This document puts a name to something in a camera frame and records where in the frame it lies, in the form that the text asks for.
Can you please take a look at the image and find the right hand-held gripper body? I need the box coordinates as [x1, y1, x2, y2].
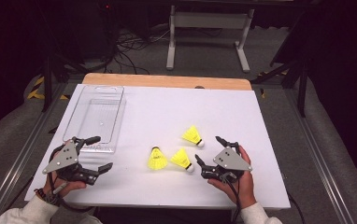
[200, 141, 253, 185]

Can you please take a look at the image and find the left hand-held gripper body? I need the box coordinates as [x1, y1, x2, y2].
[41, 136, 100, 187]

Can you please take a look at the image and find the yellow plastic shuttlecock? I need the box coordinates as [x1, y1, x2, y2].
[147, 146, 169, 171]
[169, 147, 195, 174]
[181, 124, 206, 148]

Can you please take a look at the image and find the clear plastic container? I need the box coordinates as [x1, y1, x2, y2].
[62, 84, 127, 154]

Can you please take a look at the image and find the person's left hand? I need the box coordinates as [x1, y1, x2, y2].
[43, 175, 88, 199]

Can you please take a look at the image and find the person's right hand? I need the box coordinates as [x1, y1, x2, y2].
[207, 145, 258, 209]

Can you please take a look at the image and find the dark wristband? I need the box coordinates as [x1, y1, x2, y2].
[34, 187, 61, 207]

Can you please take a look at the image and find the yellow black floor tape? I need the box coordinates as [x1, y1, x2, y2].
[26, 76, 70, 101]

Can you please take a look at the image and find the black tripod stand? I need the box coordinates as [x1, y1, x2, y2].
[40, 52, 89, 113]

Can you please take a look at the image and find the black metal stand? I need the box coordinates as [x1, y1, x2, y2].
[250, 55, 311, 119]

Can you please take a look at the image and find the white metal stand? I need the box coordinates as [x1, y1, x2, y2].
[165, 4, 255, 74]

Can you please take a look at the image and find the aluminium floor rail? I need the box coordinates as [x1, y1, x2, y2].
[0, 82, 72, 224]
[283, 88, 355, 224]

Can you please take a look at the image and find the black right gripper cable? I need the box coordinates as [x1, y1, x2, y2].
[221, 174, 243, 224]

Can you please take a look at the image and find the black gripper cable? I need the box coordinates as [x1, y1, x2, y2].
[221, 174, 243, 224]
[48, 148, 95, 214]

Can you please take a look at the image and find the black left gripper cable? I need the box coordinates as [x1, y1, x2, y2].
[48, 148, 95, 214]

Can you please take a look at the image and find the black cable beside table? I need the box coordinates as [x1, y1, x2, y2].
[287, 192, 306, 224]

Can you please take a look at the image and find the bundle of black floor cables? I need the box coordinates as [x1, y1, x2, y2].
[105, 27, 171, 76]

